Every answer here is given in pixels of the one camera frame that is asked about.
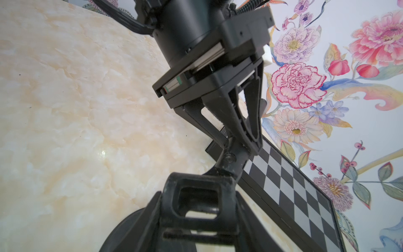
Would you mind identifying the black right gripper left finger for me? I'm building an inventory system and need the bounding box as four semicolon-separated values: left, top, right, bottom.
127;191;163;252

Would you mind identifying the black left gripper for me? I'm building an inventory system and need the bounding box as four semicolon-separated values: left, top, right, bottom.
153;1;274;155

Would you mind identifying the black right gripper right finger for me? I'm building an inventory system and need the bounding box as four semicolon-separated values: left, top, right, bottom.
234;192;283;252

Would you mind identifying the black round disc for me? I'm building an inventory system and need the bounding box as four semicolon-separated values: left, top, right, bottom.
100;208;145;252

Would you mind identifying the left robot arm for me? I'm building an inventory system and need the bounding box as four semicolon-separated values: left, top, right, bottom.
96;1;275;154

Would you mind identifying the black white chessboard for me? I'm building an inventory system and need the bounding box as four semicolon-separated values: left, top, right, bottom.
205;127;347;252

